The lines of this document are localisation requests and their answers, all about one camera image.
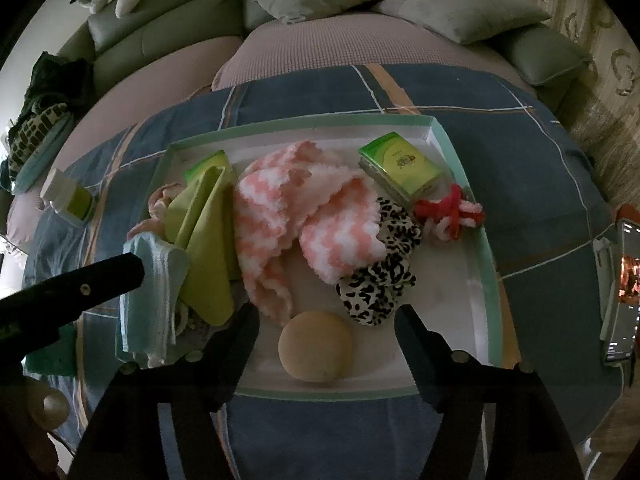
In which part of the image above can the leopard print scrunchie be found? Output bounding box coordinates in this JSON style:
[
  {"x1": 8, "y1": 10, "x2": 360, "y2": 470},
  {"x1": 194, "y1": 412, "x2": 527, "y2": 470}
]
[{"x1": 336, "y1": 197, "x2": 423, "y2": 327}]

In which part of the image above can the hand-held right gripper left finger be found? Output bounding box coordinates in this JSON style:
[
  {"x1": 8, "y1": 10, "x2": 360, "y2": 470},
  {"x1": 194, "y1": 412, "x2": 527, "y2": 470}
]
[{"x1": 67, "y1": 304, "x2": 261, "y2": 480}]

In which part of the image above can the green sofa cushion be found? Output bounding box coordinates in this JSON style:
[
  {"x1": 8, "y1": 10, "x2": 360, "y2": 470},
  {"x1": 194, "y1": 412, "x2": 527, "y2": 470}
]
[{"x1": 492, "y1": 25, "x2": 593, "y2": 88}]

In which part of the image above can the pink white fluffy cloth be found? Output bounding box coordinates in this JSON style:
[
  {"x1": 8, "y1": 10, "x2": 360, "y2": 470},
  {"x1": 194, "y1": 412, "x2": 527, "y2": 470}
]
[{"x1": 234, "y1": 141, "x2": 388, "y2": 326}]

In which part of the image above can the white plastic bottle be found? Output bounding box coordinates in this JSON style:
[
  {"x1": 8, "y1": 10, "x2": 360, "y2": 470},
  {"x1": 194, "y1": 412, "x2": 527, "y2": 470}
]
[{"x1": 41, "y1": 169, "x2": 96, "y2": 226}]

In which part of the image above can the light blue face mask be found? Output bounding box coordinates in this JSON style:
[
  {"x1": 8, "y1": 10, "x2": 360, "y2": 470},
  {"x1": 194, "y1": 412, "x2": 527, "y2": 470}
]
[{"x1": 116, "y1": 237, "x2": 191, "y2": 367}]

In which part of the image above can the blue plaid blanket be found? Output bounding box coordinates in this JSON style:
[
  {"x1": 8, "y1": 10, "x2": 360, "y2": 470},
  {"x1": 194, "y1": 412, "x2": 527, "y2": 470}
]
[{"x1": 22, "y1": 62, "x2": 626, "y2": 480}]

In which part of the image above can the person's left hand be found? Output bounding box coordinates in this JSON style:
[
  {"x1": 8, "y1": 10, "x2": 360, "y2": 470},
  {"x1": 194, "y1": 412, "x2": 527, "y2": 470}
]
[{"x1": 0, "y1": 377, "x2": 71, "y2": 480}]

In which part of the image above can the green tissue packet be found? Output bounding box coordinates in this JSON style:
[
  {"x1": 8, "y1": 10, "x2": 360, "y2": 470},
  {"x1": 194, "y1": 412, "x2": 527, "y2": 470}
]
[
  {"x1": 357, "y1": 131, "x2": 443, "y2": 198},
  {"x1": 182, "y1": 150, "x2": 236, "y2": 186}
]

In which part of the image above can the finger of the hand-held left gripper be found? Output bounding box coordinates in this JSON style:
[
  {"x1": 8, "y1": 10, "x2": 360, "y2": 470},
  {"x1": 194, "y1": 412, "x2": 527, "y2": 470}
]
[{"x1": 0, "y1": 252, "x2": 146, "y2": 333}]

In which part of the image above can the white tray with teal rim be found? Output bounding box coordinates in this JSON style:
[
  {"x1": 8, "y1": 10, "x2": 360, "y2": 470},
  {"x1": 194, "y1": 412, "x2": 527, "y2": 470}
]
[{"x1": 116, "y1": 115, "x2": 503, "y2": 402}]

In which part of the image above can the beige round sponge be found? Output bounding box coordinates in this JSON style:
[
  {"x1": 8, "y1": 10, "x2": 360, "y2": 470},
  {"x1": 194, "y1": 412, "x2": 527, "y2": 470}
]
[{"x1": 277, "y1": 310, "x2": 353, "y2": 383}]

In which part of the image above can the yellow-green cloth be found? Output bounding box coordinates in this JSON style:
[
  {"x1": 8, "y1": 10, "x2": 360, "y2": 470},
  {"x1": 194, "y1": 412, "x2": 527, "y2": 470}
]
[{"x1": 164, "y1": 164, "x2": 241, "y2": 326}]

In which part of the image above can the red white yarn knot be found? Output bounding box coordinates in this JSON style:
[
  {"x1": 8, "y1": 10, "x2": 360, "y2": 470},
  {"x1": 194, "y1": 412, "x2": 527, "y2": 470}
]
[{"x1": 412, "y1": 183, "x2": 486, "y2": 245}]

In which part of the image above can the dark clothing pile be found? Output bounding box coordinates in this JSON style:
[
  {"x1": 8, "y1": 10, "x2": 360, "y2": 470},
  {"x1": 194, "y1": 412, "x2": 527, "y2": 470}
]
[{"x1": 25, "y1": 52, "x2": 93, "y2": 111}]

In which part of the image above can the smartphone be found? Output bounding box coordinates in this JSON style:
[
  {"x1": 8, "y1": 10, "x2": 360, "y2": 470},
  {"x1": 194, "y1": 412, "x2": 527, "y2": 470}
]
[{"x1": 600, "y1": 217, "x2": 640, "y2": 366}]

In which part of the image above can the pink sofa seat cover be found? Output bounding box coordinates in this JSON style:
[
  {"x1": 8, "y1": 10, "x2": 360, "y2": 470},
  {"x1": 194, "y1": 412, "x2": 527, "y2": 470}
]
[
  {"x1": 5, "y1": 35, "x2": 246, "y2": 241},
  {"x1": 212, "y1": 10, "x2": 538, "y2": 93}
]

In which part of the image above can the pale grey pillow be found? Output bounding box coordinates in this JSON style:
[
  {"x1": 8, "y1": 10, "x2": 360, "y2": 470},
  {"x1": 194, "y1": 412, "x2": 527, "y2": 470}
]
[{"x1": 370, "y1": 0, "x2": 551, "y2": 46}]

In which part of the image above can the teal plastic case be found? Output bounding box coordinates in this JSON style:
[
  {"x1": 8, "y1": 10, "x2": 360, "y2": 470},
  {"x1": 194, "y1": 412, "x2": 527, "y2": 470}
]
[{"x1": 25, "y1": 322, "x2": 78, "y2": 378}]

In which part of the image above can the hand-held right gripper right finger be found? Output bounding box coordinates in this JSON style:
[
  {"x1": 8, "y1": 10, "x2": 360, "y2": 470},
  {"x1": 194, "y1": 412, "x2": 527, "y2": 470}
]
[{"x1": 394, "y1": 304, "x2": 586, "y2": 480}]

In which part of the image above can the pale pink soft item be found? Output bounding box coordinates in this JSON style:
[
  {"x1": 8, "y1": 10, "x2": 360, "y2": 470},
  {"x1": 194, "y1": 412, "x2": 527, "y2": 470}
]
[{"x1": 127, "y1": 183, "x2": 186, "y2": 241}]

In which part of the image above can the grey-green sofa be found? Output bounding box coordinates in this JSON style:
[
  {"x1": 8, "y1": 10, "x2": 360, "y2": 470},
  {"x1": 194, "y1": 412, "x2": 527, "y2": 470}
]
[{"x1": 55, "y1": 0, "x2": 596, "y2": 111}]

